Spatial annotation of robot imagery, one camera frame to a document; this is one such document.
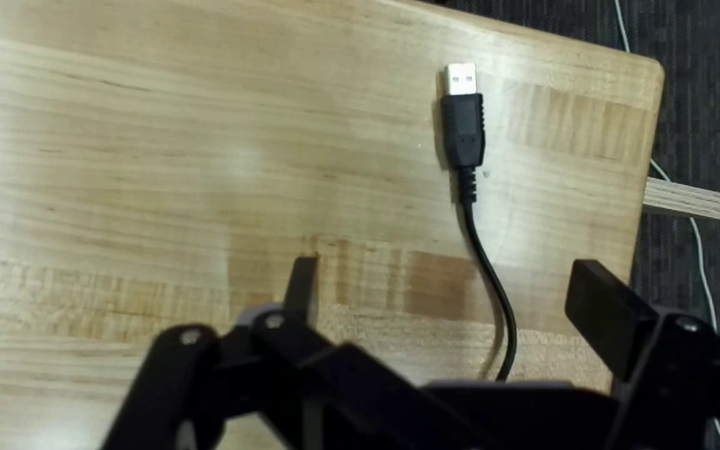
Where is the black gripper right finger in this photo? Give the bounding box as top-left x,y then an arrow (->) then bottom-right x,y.
564,257 -> 720,450

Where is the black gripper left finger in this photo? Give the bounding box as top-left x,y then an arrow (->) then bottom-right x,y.
99,255 -> 463,450

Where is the black USB cable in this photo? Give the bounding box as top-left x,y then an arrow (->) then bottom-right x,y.
437,61 -> 521,386

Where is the plywood strip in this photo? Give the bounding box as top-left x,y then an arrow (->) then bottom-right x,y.
642,176 -> 720,226

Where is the white floor cable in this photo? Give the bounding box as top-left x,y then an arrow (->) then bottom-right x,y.
611,0 -> 720,450

